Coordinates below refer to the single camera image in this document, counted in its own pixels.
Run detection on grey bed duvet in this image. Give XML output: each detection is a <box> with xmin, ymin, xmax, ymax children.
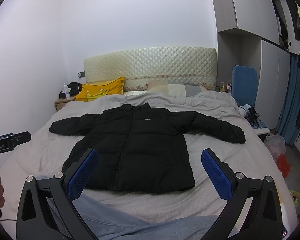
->
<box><xmin>0</xmin><ymin>91</ymin><xmax>298</xmax><ymax>239</ymax></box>

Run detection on wall socket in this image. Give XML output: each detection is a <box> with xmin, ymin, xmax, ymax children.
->
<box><xmin>78</xmin><ymin>72</ymin><xmax>85</xmax><ymax>78</ymax></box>

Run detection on cream quilted headboard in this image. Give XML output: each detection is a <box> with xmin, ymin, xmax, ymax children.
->
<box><xmin>84</xmin><ymin>47</ymin><xmax>217</xmax><ymax>91</ymax></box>

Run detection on black puffer jacket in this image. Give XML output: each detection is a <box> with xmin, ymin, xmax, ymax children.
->
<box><xmin>50</xmin><ymin>103</ymin><xmax>245</xmax><ymax>193</ymax></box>

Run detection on bottles on side shelf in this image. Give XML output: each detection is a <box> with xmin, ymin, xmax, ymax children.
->
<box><xmin>216</xmin><ymin>81</ymin><xmax>232</xmax><ymax>94</ymax></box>

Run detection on white grey wardrobe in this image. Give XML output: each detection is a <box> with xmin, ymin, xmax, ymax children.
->
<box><xmin>213</xmin><ymin>0</ymin><xmax>300</xmax><ymax>129</ymax></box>

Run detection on black bag on nightstand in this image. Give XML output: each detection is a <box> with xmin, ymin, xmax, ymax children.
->
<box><xmin>59</xmin><ymin>82</ymin><xmax>82</xmax><ymax>99</ymax></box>

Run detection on yellow crown pillow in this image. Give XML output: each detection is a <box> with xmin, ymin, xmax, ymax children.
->
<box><xmin>76</xmin><ymin>77</ymin><xmax>125</xmax><ymax>102</ymax></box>

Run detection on blue curtain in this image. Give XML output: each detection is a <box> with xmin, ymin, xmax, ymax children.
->
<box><xmin>276</xmin><ymin>54</ymin><xmax>300</xmax><ymax>146</ymax></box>

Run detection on person's jeans leg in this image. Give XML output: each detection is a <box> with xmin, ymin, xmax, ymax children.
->
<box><xmin>46</xmin><ymin>193</ymin><xmax>221</xmax><ymax>240</ymax></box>

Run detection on grey beige patchwork pillow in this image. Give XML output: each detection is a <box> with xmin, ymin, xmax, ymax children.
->
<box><xmin>147</xmin><ymin>81</ymin><xmax>207</xmax><ymax>97</ymax></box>

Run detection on wooden nightstand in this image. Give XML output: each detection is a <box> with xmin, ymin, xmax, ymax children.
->
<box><xmin>55</xmin><ymin>96</ymin><xmax>76</xmax><ymax>111</ymax></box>

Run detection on red plastic bag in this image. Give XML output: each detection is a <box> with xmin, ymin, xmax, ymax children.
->
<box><xmin>276</xmin><ymin>154</ymin><xmax>290</xmax><ymax>178</ymax></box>

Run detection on blue chair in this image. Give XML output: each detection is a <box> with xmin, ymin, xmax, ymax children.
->
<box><xmin>231</xmin><ymin>65</ymin><xmax>258</xmax><ymax>107</ymax></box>

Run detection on white plastic bag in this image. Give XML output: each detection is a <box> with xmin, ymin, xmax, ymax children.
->
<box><xmin>265</xmin><ymin>134</ymin><xmax>286</xmax><ymax>162</ymax></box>

